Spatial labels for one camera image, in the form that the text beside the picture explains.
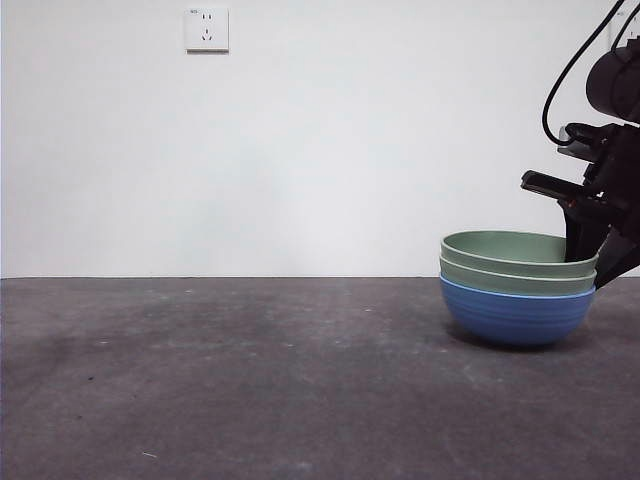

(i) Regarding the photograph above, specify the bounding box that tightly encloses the green ribbed bowl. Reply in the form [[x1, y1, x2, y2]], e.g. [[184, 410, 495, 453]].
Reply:
[[440, 229, 600, 279], [439, 254, 598, 297]]

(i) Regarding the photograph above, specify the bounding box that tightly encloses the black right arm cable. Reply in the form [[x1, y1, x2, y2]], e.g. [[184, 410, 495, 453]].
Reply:
[[542, 0, 629, 147]]

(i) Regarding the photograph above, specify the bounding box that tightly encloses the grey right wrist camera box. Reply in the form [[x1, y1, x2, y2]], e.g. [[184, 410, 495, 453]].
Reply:
[[557, 122, 609, 157]]

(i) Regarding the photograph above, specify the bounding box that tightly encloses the blue ribbed bowl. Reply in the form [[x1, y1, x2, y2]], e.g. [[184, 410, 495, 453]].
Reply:
[[439, 276, 597, 350]]

